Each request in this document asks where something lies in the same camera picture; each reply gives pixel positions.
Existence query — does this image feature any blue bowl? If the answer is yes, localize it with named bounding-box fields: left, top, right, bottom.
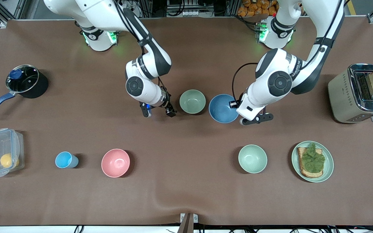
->
left=209, top=94, right=240, bottom=124

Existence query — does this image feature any sage green bowl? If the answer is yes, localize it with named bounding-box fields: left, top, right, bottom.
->
left=179, top=89, right=206, bottom=115

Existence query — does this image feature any mint green bowl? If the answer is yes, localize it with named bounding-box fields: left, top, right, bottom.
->
left=238, top=144, right=268, bottom=174

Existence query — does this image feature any pink bowl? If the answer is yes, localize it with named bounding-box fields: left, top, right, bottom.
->
left=101, top=149, right=130, bottom=178

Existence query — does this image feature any brown table cloth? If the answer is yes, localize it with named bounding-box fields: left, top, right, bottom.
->
left=0, top=18, right=373, bottom=226

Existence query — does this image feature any green lettuce leaf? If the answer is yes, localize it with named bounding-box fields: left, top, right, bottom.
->
left=301, top=143, right=325, bottom=173

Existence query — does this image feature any orange snack packets pile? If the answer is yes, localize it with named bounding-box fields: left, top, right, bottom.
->
left=237, top=0, right=277, bottom=17

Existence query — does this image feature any toasted bread slice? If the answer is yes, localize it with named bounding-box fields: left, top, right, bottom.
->
left=297, top=147, right=323, bottom=179

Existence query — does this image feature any beige and chrome toaster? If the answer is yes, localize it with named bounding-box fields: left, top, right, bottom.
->
left=328, top=63, right=373, bottom=124

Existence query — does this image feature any pale green plate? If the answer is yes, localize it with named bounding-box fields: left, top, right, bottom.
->
left=291, top=141, right=334, bottom=183

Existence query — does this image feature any blue plastic cup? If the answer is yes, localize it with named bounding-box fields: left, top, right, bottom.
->
left=55, top=151, right=79, bottom=169

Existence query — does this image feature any glass lid with blue knob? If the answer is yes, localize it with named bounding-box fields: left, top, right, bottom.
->
left=6, top=65, right=40, bottom=93

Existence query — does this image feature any yellow lemon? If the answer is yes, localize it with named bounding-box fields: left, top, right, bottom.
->
left=0, top=153, right=20, bottom=169

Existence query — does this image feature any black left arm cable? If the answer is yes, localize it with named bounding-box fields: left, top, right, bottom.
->
left=232, top=63, right=259, bottom=104

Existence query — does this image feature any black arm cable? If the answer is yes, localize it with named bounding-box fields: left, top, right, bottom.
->
left=232, top=63, right=259, bottom=104
left=113, top=0, right=148, bottom=55

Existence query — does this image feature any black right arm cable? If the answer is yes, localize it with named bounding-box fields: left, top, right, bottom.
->
left=113, top=0, right=148, bottom=55

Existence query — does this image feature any metal mount bracket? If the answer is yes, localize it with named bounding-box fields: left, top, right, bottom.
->
left=177, top=213, right=198, bottom=233

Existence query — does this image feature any black pot with blue handle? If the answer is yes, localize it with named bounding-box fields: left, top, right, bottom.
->
left=0, top=65, right=49, bottom=117

